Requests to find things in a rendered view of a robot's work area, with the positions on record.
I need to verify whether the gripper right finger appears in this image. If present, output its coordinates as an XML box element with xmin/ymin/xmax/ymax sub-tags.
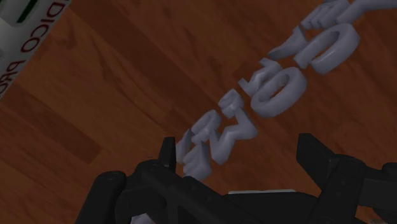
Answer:
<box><xmin>296</xmin><ymin>133</ymin><xmax>397</xmax><ymax>224</ymax></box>

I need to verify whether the white box with red lettering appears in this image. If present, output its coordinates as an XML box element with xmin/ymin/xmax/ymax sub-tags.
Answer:
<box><xmin>0</xmin><ymin>0</ymin><xmax>73</xmax><ymax>102</ymax></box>

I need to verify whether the grey block letters ornament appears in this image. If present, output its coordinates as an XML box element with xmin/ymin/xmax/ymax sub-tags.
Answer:
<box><xmin>175</xmin><ymin>0</ymin><xmax>397</xmax><ymax>181</ymax></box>

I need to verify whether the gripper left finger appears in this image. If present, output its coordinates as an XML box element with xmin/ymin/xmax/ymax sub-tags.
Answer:
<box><xmin>75</xmin><ymin>136</ymin><xmax>246</xmax><ymax>224</ymax></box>

